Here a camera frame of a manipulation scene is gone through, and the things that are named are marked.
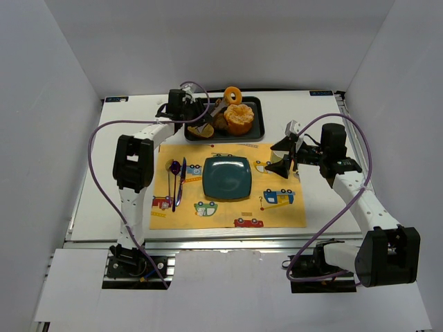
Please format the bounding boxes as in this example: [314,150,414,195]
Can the purple iridescent knife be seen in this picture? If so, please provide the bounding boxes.
[175,158,187,207]

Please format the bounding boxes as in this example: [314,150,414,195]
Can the brown chocolate croissant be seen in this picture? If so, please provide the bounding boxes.
[211,113,228,136]

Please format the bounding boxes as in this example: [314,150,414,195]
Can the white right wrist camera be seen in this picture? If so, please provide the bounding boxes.
[285,120,302,137]

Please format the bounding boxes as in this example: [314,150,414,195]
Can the dark teal square plate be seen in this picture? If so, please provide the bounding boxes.
[202,156,252,201]

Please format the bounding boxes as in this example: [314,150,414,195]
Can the glazed ring donut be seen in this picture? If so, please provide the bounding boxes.
[223,86,242,105]

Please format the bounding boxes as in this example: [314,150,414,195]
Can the yellow vehicle print placemat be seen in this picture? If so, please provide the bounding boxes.
[150,143,307,230]

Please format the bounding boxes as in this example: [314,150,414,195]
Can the silver metal tongs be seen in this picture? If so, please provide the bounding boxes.
[196,97,229,133]

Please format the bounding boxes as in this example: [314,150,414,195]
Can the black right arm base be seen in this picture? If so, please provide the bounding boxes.
[290,239,357,294]

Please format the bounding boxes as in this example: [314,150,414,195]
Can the pale yellow cup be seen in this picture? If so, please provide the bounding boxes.
[270,150,286,163]

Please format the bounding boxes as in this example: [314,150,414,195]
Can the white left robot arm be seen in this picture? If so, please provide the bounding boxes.
[113,81,209,250]

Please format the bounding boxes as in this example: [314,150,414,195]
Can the sugared orange brioche bun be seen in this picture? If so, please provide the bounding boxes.
[224,104,255,136]

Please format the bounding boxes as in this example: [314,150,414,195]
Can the purple iridescent spoon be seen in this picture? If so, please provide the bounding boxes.
[170,160,181,212]

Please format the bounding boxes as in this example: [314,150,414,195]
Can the black baking tray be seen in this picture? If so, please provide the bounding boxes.
[184,96,265,143]

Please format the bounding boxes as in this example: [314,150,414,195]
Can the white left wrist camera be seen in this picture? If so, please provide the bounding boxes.
[181,83,197,102]

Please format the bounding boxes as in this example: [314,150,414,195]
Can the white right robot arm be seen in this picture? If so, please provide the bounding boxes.
[266,120,420,287]

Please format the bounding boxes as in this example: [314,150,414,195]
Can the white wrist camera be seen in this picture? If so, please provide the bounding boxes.
[285,120,302,137]
[181,83,197,102]

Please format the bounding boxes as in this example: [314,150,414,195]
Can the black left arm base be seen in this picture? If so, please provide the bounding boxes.
[102,245,173,291]

